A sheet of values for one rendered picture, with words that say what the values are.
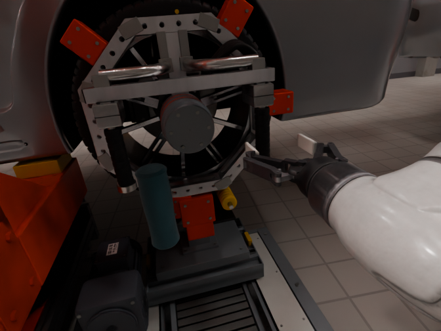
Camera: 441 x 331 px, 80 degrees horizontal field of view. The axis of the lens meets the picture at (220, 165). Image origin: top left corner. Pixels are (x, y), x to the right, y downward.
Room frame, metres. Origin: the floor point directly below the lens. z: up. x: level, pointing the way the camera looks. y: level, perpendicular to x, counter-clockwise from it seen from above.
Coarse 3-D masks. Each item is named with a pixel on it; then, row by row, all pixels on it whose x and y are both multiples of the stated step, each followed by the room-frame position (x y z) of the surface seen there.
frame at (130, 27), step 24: (144, 24) 0.82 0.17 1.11; (168, 24) 0.79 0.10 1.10; (192, 24) 0.80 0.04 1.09; (216, 24) 0.81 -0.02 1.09; (120, 48) 0.76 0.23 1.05; (96, 72) 0.75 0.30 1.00; (96, 144) 0.74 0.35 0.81; (240, 144) 0.88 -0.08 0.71; (240, 168) 0.82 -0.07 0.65; (192, 192) 0.79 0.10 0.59
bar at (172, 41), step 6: (168, 36) 0.79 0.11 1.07; (174, 36) 0.79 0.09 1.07; (168, 42) 0.79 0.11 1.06; (174, 42) 0.79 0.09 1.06; (168, 48) 0.79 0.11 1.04; (174, 48) 0.79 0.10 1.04; (174, 54) 0.79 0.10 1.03; (180, 54) 0.80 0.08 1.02; (174, 60) 0.79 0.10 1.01; (174, 66) 0.79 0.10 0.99; (174, 72) 0.79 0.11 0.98; (180, 72) 0.79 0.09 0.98
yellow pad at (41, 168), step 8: (32, 160) 0.87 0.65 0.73; (40, 160) 0.86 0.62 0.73; (48, 160) 0.85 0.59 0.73; (56, 160) 0.85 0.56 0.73; (64, 160) 0.91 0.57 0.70; (16, 168) 0.83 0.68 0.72; (24, 168) 0.83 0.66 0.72; (32, 168) 0.84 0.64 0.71; (40, 168) 0.84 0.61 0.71; (48, 168) 0.84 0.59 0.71; (56, 168) 0.85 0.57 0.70; (16, 176) 0.83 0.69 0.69; (24, 176) 0.83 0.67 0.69; (32, 176) 0.83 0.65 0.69
